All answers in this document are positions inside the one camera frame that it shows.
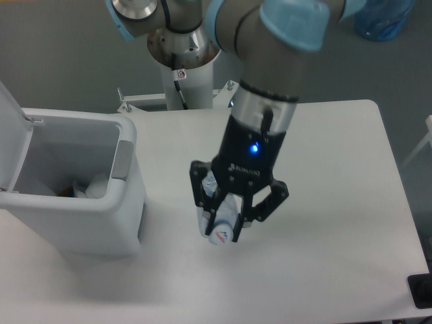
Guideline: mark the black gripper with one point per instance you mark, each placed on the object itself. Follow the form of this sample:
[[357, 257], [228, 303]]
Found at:
[[243, 166]]

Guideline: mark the crushed clear plastic bottle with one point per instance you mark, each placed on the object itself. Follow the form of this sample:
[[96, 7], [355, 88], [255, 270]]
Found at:
[[225, 221]]

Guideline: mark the white paper carton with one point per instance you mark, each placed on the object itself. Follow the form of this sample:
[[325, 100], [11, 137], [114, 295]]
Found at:
[[95, 190]]

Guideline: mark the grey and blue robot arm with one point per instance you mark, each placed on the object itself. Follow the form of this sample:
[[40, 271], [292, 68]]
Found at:
[[276, 40]]

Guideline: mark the white open trash can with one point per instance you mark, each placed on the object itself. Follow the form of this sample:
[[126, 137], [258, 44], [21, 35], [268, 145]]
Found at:
[[43, 151]]

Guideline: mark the black device at table edge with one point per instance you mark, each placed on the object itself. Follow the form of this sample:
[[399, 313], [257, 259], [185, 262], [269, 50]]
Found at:
[[420, 288]]

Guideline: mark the blue water jug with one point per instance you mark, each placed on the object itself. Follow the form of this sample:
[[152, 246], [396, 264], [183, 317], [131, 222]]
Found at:
[[381, 21]]

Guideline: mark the white frame at right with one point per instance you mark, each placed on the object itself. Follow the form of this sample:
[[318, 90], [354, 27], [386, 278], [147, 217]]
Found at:
[[426, 140]]

